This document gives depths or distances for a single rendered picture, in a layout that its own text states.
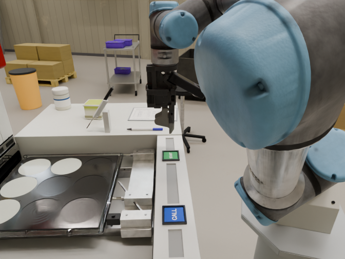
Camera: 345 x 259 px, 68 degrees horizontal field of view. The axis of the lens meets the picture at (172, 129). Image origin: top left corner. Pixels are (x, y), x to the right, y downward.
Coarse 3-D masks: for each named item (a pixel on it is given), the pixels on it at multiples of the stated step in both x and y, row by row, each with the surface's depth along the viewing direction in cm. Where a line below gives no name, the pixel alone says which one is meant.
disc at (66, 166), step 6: (60, 162) 91; (66, 162) 91; (72, 162) 91; (78, 162) 91; (54, 168) 87; (60, 168) 87; (66, 168) 87; (72, 168) 87; (78, 168) 87; (60, 174) 84
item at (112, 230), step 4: (120, 224) 72; (152, 224) 72; (108, 228) 70; (112, 228) 70; (116, 228) 70; (120, 228) 70; (152, 228) 71; (104, 232) 71; (108, 232) 71; (112, 232) 71; (116, 232) 71; (120, 232) 71; (152, 232) 71; (24, 236) 70; (28, 236) 70; (32, 236) 70; (36, 236) 70; (40, 236) 71; (44, 236) 71; (48, 236) 71; (52, 236) 71; (56, 236) 71; (60, 236) 71; (64, 236) 71; (68, 236) 71; (72, 236) 71; (76, 236) 71; (80, 236) 71; (84, 236) 71; (88, 236) 71; (92, 236) 71
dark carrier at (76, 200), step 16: (80, 160) 92; (96, 160) 92; (112, 160) 92; (16, 176) 83; (32, 176) 83; (48, 176) 83; (64, 176) 83; (80, 176) 83; (96, 176) 83; (112, 176) 83; (32, 192) 76; (48, 192) 76; (64, 192) 76; (80, 192) 76; (96, 192) 76; (32, 208) 70; (48, 208) 70; (64, 208) 70; (80, 208) 70; (96, 208) 70; (0, 224) 65; (16, 224) 65; (32, 224) 65; (48, 224) 65; (64, 224) 65; (80, 224) 65; (96, 224) 65
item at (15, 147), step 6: (12, 144) 94; (6, 150) 90; (12, 150) 92; (18, 150) 95; (0, 156) 86; (6, 156) 88; (18, 156) 97; (0, 162) 85; (18, 162) 96; (12, 168) 92; (6, 174) 89; (0, 180) 86
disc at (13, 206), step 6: (0, 204) 72; (6, 204) 72; (12, 204) 72; (18, 204) 72; (0, 210) 70; (6, 210) 70; (12, 210) 70; (18, 210) 70; (0, 216) 68; (6, 216) 68; (12, 216) 68; (0, 222) 66
